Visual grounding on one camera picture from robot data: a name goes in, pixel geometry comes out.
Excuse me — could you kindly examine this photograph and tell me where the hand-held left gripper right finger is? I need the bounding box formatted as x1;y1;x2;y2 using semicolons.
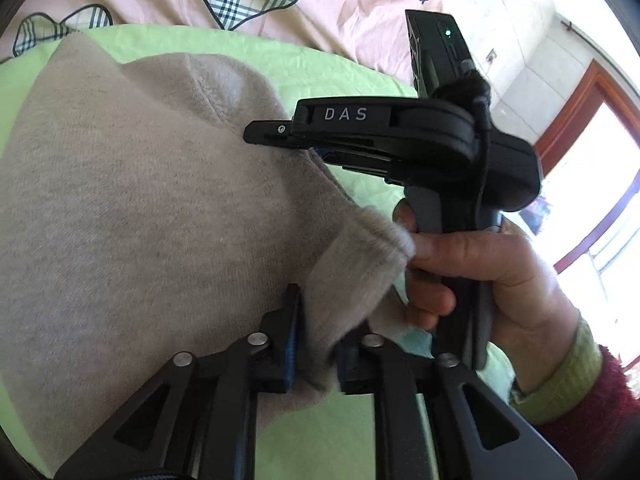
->
336;332;578;480

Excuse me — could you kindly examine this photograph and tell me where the person's right forearm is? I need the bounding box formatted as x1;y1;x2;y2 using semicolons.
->
510;310;640;480

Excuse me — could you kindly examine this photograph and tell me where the pink quilt with plaid hearts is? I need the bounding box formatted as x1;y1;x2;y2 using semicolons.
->
0;0;451;96

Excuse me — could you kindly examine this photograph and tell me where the wooden window frame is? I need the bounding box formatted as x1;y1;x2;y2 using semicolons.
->
535;57;640;271

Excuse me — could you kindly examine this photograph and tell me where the beige knit sweater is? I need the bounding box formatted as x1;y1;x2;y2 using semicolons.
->
0;30;416;478

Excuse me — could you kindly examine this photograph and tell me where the person's right hand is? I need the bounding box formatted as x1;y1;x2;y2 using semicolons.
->
392;200;583;392

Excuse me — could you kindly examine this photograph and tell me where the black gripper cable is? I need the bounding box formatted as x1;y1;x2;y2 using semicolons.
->
460;60;493;216

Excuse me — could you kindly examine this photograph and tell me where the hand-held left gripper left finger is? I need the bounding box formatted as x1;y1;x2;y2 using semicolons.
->
52;282;303;480

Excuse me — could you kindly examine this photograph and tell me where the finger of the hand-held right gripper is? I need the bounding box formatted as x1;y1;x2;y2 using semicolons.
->
244;97;403;153
310;145;401;183

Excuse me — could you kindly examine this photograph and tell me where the green bed sheet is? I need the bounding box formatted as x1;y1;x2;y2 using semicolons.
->
0;22;516;480

